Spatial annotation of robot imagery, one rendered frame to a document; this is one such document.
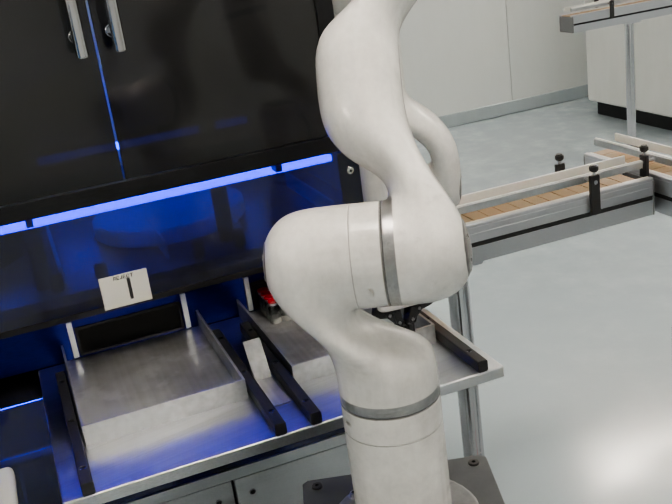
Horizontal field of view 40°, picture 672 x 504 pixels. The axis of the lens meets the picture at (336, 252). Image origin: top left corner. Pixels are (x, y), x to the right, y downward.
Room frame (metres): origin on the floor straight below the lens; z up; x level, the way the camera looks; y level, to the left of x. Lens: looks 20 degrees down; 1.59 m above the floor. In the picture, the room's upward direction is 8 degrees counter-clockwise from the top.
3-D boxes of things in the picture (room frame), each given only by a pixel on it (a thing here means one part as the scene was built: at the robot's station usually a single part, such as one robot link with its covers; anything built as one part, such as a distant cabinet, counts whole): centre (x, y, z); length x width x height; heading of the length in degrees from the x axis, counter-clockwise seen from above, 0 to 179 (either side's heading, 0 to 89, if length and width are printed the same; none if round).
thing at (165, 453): (1.45, 0.17, 0.87); 0.70 x 0.48 x 0.02; 108
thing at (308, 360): (1.57, 0.03, 0.90); 0.34 x 0.26 x 0.04; 19
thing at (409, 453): (0.99, -0.04, 0.95); 0.19 x 0.19 x 0.18
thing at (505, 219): (1.99, -0.40, 0.92); 0.69 x 0.16 x 0.16; 108
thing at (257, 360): (1.38, 0.14, 0.91); 0.14 x 0.03 x 0.06; 19
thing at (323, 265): (1.00, -0.01, 1.16); 0.19 x 0.12 x 0.24; 83
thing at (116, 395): (1.47, 0.35, 0.90); 0.34 x 0.26 x 0.04; 18
